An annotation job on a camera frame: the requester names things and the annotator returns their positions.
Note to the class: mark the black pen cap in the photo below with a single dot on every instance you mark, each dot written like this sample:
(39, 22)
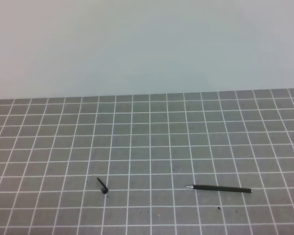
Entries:
(104, 188)

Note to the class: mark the black pen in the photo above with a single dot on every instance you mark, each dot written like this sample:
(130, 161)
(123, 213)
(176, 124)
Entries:
(219, 188)

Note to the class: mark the grey grid tablecloth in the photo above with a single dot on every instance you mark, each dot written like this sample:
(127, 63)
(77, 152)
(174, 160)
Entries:
(146, 149)

